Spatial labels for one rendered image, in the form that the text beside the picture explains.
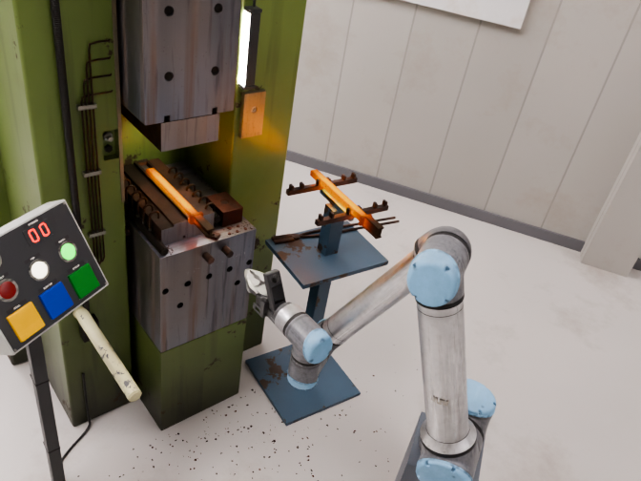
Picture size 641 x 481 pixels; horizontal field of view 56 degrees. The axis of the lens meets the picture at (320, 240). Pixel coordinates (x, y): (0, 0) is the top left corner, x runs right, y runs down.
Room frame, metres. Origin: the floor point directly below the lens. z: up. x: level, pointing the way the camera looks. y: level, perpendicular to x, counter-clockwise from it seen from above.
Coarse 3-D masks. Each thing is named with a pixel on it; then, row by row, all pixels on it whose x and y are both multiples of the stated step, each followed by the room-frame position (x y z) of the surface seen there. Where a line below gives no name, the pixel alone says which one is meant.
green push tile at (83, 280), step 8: (88, 264) 1.27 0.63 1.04; (72, 272) 1.23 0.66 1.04; (80, 272) 1.24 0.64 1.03; (88, 272) 1.26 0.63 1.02; (72, 280) 1.21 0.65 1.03; (80, 280) 1.23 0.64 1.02; (88, 280) 1.25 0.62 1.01; (96, 280) 1.27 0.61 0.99; (80, 288) 1.21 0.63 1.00; (88, 288) 1.23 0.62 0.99; (80, 296) 1.20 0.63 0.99
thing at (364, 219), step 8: (312, 176) 2.04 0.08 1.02; (320, 176) 2.03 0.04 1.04; (320, 184) 1.99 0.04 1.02; (328, 184) 1.97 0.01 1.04; (328, 192) 1.95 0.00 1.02; (336, 192) 1.93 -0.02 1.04; (344, 200) 1.88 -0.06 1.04; (352, 208) 1.84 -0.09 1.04; (360, 208) 1.84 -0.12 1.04; (360, 216) 1.80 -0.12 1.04; (368, 216) 1.79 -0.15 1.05; (360, 224) 1.78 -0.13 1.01; (368, 224) 1.77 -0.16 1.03; (376, 224) 1.74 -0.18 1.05; (368, 232) 1.75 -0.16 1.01; (376, 232) 1.73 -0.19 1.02
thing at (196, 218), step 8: (152, 168) 1.90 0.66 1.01; (152, 176) 1.86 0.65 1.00; (160, 176) 1.86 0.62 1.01; (160, 184) 1.81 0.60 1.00; (168, 184) 1.81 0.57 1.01; (168, 192) 1.77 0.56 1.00; (176, 192) 1.77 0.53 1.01; (176, 200) 1.72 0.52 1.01; (184, 200) 1.73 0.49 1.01; (184, 208) 1.69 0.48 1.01; (192, 208) 1.69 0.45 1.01; (192, 216) 1.64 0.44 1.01; (200, 216) 1.65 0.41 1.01; (200, 224) 1.61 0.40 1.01; (208, 224) 1.61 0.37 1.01; (208, 232) 1.59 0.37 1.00
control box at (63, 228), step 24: (24, 216) 1.27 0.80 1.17; (48, 216) 1.27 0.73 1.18; (72, 216) 1.33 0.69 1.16; (0, 240) 1.13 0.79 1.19; (24, 240) 1.18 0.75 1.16; (48, 240) 1.23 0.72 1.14; (72, 240) 1.29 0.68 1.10; (0, 264) 1.10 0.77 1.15; (24, 264) 1.14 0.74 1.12; (48, 264) 1.19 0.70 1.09; (72, 264) 1.25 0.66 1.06; (96, 264) 1.30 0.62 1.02; (24, 288) 1.10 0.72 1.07; (48, 288) 1.15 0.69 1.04; (72, 288) 1.20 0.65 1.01; (96, 288) 1.26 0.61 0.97; (0, 312) 1.02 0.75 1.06; (0, 336) 0.99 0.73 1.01
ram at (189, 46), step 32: (128, 0) 1.60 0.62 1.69; (160, 0) 1.58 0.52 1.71; (192, 0) 1.64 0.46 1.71; (224, 0) 1.71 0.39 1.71; (128, 32) 1.60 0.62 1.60; (160, 32) 1.58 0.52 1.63; (192, 32) 1.64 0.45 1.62; (224, 32) 1.72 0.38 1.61; (128, 64) 1.61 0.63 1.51; (160, 64) 1.58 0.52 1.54; (192, 64) 1.64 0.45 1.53; (224, 64) 1.72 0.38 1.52; (128, 96) 1.62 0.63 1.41; (160, 96) 1.58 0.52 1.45; (192, 96) 1.65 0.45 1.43; (224, 96) 1.73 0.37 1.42
